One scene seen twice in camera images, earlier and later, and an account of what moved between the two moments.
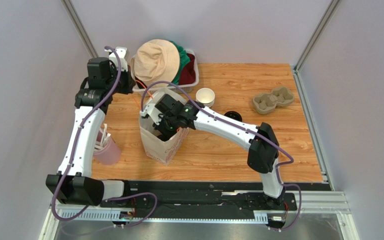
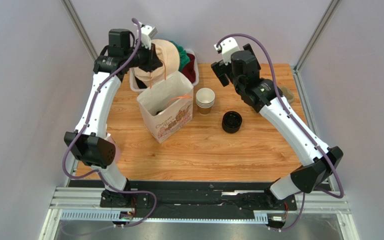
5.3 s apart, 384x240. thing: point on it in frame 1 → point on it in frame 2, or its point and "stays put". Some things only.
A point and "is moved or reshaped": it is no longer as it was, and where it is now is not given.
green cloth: (184, 58) stays put
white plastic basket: (188, 87) stays put
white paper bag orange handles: (160, 149) is moved or reshaped
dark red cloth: (188, 74) stays put
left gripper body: (123, 87) → (143, 57)
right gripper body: (165, 129) → (219, 71)
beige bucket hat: (156, 60) stays put
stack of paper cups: (206, 96) stays put
